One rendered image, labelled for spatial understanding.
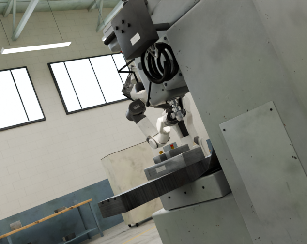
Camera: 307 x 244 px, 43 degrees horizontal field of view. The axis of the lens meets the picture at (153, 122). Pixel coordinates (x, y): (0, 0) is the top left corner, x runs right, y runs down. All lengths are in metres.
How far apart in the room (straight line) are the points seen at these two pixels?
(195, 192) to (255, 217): 0.42
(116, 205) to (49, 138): 8.36
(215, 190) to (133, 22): 0.90
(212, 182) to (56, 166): 8.22
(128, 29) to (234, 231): 1.09
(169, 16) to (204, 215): 1.04
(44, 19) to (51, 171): 4.31
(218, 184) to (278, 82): 0.65
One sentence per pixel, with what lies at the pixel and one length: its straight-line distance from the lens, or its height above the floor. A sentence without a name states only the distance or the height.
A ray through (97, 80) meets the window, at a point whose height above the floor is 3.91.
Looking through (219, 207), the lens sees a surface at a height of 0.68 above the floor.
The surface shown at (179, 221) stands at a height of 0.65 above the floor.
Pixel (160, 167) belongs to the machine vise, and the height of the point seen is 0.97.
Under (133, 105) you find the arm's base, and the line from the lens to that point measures 2.68.
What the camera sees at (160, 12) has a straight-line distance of 2.06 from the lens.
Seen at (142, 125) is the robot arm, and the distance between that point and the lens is 2.67.
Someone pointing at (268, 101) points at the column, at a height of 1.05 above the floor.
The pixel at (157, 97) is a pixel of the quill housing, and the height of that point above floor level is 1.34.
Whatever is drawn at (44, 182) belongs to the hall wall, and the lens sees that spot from 9.79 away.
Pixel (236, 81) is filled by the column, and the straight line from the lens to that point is 1.61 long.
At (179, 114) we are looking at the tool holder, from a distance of 2.20.
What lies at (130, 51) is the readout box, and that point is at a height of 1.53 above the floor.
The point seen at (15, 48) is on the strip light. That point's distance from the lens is 8.52.
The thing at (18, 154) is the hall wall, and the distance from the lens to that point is 9.76.
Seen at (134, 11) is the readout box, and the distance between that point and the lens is 1.81.
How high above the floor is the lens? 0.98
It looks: 6 degrees up
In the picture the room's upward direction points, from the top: 22 degrees counter-clockwise
